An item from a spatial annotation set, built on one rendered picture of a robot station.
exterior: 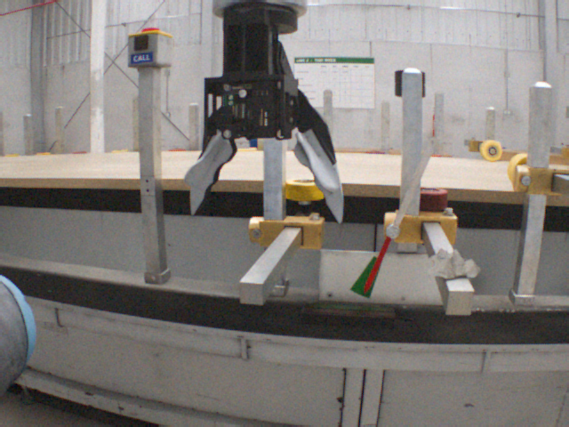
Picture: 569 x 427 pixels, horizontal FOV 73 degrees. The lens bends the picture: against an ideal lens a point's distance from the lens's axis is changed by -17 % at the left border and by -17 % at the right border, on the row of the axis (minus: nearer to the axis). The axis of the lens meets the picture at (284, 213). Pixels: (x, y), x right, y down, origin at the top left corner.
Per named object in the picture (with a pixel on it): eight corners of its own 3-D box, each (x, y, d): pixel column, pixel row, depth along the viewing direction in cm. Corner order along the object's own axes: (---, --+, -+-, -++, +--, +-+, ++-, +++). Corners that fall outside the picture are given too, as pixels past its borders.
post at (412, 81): (408, 325, 84) (421, 68, 74) (391, 324, 85) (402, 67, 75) (407, 317, 87) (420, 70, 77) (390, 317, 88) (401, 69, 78)
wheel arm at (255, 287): (264, 311, 57) (264, 280, 56) (238, 309, 57) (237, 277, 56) (314, 229, 98) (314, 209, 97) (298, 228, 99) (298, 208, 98)
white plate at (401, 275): (452, 306, 80) (459, 255, 78) (318, 301, 85) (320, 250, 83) (452, 304, 81) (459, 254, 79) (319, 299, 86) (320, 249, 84)
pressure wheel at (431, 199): (445, 251, 83) (450, 191, 81) (405, 249, 85) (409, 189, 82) (440, 239, 91) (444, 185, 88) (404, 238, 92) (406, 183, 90)
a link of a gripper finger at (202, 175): (152, 205, 43) (201, 126, 40) (178, 196, 48) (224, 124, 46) (176, 226, 43) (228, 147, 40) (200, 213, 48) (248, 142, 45)
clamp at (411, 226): (455, 245, 78) (457, 218, 77) (383, 242, 81) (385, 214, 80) (451, 237, 84) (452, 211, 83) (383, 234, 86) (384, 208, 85)
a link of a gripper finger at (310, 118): (307, 183, 43) (254, 109, 43) (309, 181, 45) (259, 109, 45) (348, 156, 42) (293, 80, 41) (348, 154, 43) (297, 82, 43)
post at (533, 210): (525, 329, 79) (552, 83, 69) (510, 329, 80) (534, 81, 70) (521, 321, 83) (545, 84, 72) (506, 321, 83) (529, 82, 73)
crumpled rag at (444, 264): (484, 280, 49) (487, 261, 48) (429, 278, 50) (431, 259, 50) (471, 257, 57) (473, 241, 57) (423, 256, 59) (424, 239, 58)
